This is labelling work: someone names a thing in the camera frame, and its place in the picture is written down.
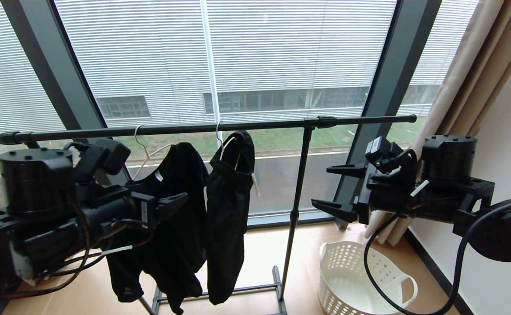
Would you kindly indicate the window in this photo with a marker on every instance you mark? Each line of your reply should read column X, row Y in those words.
column 281, row 52

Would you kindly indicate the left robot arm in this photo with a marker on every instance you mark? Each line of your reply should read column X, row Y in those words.
column 36, row 183

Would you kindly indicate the black clothes rack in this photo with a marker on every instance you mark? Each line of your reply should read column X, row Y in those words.
column 347, row 120

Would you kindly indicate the pink clothes hanger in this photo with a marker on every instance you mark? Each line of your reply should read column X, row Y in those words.
column 137, row 139
column 217, row 131

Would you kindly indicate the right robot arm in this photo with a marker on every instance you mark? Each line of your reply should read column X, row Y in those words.
column 450, row 159

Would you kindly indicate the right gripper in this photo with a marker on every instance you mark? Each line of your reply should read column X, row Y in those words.
column 389, row 194

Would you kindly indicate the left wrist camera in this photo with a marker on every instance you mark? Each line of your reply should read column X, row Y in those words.
column 111, row 155

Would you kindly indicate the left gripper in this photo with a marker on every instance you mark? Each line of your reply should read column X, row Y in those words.
column 98, row 223

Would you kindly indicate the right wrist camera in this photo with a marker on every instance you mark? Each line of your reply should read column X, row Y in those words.
column 386, row 153

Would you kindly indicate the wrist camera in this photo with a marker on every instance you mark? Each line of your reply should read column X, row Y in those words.
column 111, row 155
column 386, row 153

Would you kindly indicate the black garment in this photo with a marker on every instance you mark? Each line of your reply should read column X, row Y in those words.
column 176, row 210

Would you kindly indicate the white laundry basket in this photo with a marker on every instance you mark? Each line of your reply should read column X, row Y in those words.
column 347, row 262

